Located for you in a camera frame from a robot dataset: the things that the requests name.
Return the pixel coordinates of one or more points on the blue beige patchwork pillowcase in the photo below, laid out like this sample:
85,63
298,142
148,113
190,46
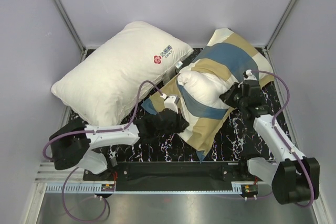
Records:
226,54

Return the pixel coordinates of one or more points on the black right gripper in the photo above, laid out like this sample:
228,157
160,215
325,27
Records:
227,97

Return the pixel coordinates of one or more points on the plain white pillow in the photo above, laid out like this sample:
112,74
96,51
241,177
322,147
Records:
104,88

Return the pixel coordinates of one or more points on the aluminium frame post right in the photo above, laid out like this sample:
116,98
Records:
281,23

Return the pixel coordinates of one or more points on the aluminium frame post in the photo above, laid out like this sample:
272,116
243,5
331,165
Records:
62,11
281,23

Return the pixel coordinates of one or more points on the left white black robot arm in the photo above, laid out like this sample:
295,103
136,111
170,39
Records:
73,144

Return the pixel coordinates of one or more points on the white slotted cable duct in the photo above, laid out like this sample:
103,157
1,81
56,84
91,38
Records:
85,188

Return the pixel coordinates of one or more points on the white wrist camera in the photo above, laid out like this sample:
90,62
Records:
248,75
170,102

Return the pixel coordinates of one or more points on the aluminium frame post left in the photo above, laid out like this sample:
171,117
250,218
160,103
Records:
62,11

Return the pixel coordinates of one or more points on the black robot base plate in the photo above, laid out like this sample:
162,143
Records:
175,178

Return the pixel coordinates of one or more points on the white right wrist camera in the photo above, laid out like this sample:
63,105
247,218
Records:
248,75

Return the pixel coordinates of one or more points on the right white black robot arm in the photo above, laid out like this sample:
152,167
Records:
294,178

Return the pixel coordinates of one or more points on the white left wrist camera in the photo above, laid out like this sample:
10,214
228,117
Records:
170,102

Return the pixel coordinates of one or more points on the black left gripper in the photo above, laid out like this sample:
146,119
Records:
182,124

